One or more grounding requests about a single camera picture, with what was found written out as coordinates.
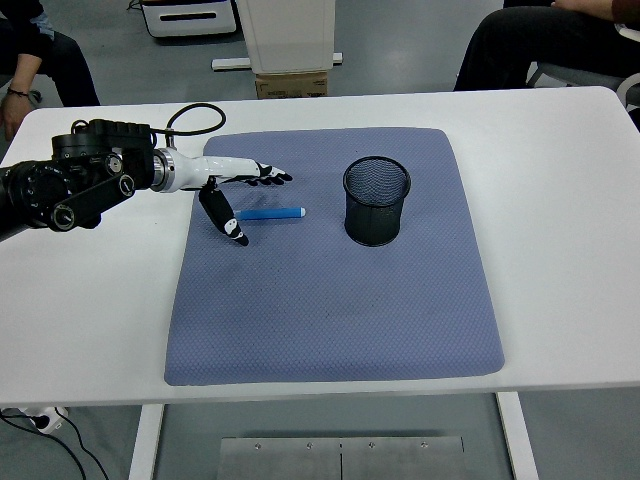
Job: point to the white upright cabinet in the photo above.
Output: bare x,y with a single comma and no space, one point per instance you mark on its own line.
290,35

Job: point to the white base bar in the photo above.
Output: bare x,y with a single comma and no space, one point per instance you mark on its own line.
230,63

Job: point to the seated person with brown sleeve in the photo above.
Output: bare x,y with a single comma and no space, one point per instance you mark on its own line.
525,45

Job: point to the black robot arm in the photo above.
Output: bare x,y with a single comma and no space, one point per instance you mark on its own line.
90,175

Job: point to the person in dark clothes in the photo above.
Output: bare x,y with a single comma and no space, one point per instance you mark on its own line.
60,60

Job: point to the cardboard box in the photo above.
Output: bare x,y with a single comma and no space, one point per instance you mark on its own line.
290,86

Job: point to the blue-grey textured mat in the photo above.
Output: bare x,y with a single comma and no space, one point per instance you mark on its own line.
300,300

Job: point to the blue marker with white tip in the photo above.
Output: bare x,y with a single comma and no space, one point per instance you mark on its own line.
275,213

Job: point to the person's hand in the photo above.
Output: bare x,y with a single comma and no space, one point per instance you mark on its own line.
585,6
11,112

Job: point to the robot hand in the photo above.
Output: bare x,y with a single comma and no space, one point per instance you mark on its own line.
200,171

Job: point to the white table leg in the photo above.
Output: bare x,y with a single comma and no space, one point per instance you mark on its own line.
517,440
145,445

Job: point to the white power strip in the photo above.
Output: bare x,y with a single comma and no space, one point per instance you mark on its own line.
47,421

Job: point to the white and grey chair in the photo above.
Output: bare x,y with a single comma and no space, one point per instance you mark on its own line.
575,75

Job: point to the black mesh pen holder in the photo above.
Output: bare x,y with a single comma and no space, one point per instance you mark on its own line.
375,225

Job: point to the white device with dark slot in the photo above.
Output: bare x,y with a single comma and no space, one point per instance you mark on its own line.
190,20

